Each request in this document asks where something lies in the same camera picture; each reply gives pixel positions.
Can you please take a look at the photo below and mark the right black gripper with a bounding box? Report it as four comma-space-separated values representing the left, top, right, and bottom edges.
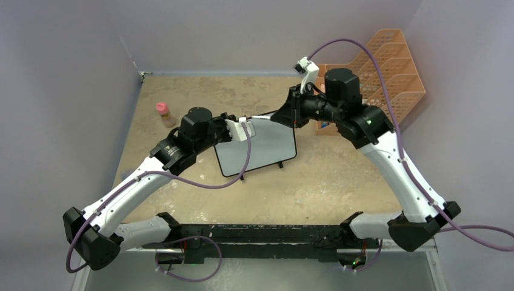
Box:
272, 84, 343, 130

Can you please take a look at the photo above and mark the white whiteboard with black frame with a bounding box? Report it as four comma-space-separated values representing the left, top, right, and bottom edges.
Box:
214, 118, 297, 178

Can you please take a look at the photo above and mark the white marker with green cap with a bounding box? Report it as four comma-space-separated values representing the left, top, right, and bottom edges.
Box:
238, 115, 271, 123

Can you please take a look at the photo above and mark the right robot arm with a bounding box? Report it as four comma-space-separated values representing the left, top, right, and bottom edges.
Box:
270, 68, 461, 252

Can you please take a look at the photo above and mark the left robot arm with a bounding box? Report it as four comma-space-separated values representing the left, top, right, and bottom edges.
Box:
62, 107, 251, 273

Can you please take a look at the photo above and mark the pink capped spice bottle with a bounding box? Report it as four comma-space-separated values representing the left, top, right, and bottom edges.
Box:
156, 102, 176, 128

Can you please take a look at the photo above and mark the orange plastic file organizer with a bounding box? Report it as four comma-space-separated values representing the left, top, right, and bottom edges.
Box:
315, 28, 426, 122

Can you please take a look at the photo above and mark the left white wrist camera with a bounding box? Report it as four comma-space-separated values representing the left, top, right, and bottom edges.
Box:
225, 117, 256, 142

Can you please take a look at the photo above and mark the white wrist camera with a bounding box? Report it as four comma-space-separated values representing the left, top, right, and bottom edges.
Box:
225, 117, 256, 142
293, 56, 319, 94

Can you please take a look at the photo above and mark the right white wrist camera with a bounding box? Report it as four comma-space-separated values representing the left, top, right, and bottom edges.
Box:
293, 56, 319, 94

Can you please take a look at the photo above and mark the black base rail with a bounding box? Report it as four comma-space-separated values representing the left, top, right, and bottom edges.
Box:
149, 224, 379, 264

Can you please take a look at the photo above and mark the aluminium frame rail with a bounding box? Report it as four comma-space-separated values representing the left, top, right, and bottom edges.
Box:
71, 224, 447, 291

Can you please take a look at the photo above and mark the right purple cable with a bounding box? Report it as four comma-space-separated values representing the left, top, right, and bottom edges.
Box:
308, 38, 514, 274

